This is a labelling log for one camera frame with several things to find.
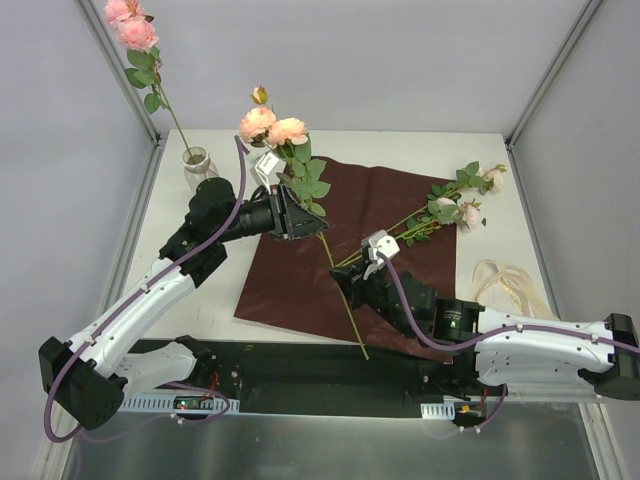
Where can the pink flower bouquet green leaves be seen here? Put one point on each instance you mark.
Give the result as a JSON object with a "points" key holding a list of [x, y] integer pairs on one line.
{"points": [[445, 205]]}

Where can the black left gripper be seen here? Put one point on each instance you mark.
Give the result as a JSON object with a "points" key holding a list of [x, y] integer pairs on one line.
{"points": [[282, 216]]}

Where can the right aluminium frame post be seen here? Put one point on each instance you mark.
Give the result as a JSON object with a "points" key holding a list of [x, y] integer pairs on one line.
{"points": [[570, 42]]}

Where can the left white cable duct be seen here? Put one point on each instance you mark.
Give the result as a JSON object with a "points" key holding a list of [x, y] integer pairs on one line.
{"points": [[176, 403]]}

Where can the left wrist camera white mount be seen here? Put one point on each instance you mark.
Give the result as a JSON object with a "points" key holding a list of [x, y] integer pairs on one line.
{"points": [[266, 168]]}

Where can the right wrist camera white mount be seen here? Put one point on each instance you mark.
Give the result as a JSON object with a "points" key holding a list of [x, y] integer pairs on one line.
{"points": [[376, 246]]}

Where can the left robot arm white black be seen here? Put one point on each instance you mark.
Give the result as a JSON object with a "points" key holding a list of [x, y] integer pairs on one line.
{"points": [[94, 372]]}

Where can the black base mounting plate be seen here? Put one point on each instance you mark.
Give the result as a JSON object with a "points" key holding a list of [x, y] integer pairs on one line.
{"points": [[329, 380]]}

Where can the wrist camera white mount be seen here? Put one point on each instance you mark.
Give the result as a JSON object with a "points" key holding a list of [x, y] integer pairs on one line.
{"points": [[376, 246], [266, 168]]}

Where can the dark red wrapping paper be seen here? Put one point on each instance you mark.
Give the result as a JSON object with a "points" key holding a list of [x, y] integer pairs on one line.
{"points": [[296, 285]]}

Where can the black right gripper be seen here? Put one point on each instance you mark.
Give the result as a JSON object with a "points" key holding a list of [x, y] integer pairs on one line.
{"points": [[362, 286]]}

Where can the cream printed ribbon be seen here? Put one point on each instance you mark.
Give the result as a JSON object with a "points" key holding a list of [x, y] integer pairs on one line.
{"points": [[508, 288]]}

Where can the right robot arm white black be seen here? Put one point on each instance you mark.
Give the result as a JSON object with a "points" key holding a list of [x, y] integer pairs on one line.
{"points": [[496, 348]]}

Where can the beige ceramic vase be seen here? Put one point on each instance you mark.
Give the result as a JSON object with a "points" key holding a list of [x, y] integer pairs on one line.
{"points": [[197, 166]]}

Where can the white cable duct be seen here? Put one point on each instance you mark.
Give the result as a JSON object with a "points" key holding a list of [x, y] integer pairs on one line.
{"points": [[176, 403], [443, 410]]}

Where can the right white cable duct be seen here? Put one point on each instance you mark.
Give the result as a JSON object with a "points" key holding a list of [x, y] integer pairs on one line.
{"points": [[443, 410]]}

